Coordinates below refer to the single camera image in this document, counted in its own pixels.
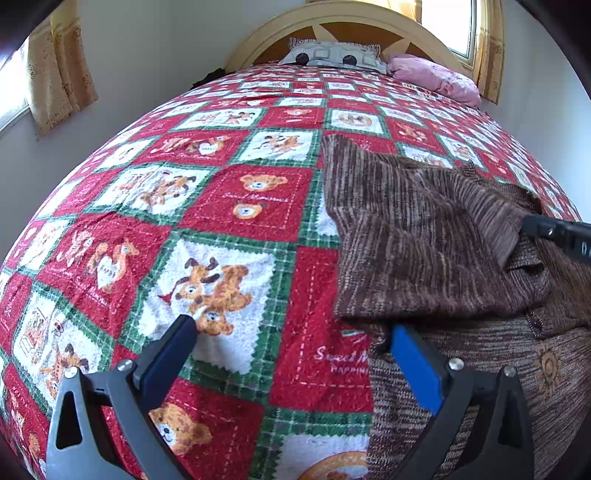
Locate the yellow side window curtain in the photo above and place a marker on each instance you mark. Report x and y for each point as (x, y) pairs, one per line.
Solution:
(59, 82)

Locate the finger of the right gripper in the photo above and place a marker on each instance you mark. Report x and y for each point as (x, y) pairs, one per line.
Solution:
(573, 238)

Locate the yellow right headboard curtain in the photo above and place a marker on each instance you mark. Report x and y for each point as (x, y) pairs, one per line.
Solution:
(490, 49)

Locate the grey patterned pillow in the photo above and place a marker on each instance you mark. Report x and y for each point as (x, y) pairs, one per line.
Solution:
(345, 55)

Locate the pink pillow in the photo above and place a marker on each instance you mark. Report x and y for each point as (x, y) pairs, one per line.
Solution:
(434, 77)

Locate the window behind headboard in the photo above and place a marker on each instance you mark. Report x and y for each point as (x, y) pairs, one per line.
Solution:
(453, 22)

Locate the side window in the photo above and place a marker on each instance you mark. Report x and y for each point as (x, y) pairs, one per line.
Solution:
(14, 87)

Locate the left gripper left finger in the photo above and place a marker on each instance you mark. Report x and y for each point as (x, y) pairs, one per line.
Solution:
(79, 445)

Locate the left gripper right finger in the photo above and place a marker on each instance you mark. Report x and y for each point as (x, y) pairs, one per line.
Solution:
(500, 445)

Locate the cream wooden arched headboard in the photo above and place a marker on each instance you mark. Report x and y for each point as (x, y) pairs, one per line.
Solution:
(342, 21)

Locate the yellow headboard curtain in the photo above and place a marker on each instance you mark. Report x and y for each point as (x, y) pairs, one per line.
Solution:
(409, 8)
(490, 49)

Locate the red teddy bear patchwork bedspread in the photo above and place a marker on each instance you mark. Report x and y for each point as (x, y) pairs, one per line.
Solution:
(211, 205)

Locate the yellow left headboard curtain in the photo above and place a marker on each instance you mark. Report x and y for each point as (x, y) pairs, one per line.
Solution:
(409, 8)

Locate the brown knitted sweater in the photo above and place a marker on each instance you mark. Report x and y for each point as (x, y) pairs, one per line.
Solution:
(442, 251)

